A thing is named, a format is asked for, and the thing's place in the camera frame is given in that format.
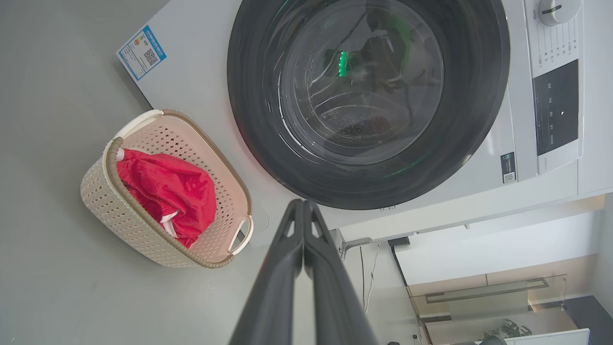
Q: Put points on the white front-load washing machine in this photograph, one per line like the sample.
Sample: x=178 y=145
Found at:
x=201 y=57

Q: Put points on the red garment white cuffs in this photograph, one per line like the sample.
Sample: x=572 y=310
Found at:
x=167 y=182

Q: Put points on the white washing machine dial knob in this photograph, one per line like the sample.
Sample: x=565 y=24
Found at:
x=558 y=10

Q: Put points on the white cabinet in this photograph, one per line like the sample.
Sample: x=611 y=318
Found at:
x=479 y=249

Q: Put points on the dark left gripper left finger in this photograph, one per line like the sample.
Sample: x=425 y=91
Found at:
x=278 y=287

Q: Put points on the black glass washer door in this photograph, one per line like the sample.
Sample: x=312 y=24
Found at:
x=249 y=96

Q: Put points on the cream perforated laundry basket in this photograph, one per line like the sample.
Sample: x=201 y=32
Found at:
x=119 y=215

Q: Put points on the glass partition panel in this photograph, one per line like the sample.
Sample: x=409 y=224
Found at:
x=479 y=302

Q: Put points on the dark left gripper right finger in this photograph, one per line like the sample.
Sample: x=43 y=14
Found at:
x=335 y=297

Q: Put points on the blue white energy label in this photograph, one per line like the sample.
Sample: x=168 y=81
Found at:
x=141 y=52

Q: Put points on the small black QR sticker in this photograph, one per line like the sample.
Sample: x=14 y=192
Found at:
x=508 y=167

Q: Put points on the dark washing machine display panel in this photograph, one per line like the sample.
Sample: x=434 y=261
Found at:
x=555 y=110

